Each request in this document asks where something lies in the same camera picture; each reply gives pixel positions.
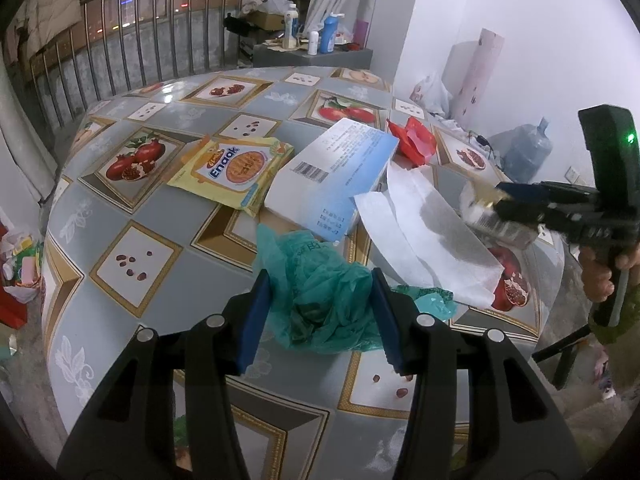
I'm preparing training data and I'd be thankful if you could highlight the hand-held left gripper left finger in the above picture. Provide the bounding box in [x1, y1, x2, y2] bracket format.
[56, 269, 273, 480]

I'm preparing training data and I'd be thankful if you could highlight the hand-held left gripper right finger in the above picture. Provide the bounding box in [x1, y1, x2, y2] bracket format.
[371, 267, 586, 480]

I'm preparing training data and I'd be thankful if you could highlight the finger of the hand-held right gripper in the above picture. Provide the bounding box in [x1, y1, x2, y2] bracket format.
[492, 200, 596, 246]
[495, 181, 596, 206]

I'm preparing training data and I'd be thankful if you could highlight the silver drink can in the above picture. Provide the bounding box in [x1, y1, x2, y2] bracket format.
[460, 180, 546, 251]

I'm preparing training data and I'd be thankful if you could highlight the green plastic bag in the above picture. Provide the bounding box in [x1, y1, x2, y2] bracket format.
[255, 224, 458, 356]

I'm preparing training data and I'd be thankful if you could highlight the yellow snack packet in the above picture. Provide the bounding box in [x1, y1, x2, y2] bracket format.
[166, 136, 296, 218]

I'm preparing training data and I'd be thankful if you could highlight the white blue box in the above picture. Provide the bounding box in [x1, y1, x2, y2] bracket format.
[263, 117, 401, 243]

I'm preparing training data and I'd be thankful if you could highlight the person's right forearm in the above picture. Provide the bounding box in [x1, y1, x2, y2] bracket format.
[590, 305, 640, 401]

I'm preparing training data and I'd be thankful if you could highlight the person's right hand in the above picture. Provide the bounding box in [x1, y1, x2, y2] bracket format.
[579, 245, 640, 306]

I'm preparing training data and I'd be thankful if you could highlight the blue water jug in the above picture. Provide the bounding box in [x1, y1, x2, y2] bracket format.
[502, 117, 553, 183]

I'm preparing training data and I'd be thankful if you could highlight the white tissue sheet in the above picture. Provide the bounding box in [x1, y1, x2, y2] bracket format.
[354, 162, 503, 308]

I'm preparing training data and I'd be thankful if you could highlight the black tripod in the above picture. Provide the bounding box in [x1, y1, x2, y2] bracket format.
[531, 325, 596, 391]

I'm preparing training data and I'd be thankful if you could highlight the pink patterned roll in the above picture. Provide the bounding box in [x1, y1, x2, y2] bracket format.
[460, 28, 506, 133]

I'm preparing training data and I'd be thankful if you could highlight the red wrapper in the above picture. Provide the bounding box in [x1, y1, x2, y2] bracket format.
[386, 116, 437, 167]

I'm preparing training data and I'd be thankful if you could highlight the grey roll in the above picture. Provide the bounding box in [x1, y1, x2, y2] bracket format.
[447, 42, 481, 111]

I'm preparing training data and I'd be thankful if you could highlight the white bag of colourful scraps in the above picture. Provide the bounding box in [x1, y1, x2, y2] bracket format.
[0, 232, 43, 288]

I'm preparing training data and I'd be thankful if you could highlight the blue bottle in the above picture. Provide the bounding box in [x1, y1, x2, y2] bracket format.
[319, 12, 346, 54]

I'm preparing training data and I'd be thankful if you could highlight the grey cabinet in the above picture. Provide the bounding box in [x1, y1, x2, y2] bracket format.
[252, 40, 375, 71]

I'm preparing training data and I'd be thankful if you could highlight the cream bottle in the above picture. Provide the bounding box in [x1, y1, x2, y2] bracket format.
[282, 4, 301, 50]

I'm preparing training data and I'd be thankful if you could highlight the cardboard box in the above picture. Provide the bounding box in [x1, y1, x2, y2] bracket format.
[250, 10, 286, 31]

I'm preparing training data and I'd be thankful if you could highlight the metal railing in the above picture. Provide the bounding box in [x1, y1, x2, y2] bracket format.
[20, 0, 311, 126]

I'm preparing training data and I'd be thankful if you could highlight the crumpled white plastic bag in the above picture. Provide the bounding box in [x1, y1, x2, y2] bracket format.
[242, 0, 291, 16]

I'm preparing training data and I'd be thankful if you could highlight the beige jacket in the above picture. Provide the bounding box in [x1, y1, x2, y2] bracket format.
[12, 0, 83, 46]

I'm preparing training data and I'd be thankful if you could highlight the black cable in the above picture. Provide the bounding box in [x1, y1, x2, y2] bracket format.
[470, 130, 501, 161]

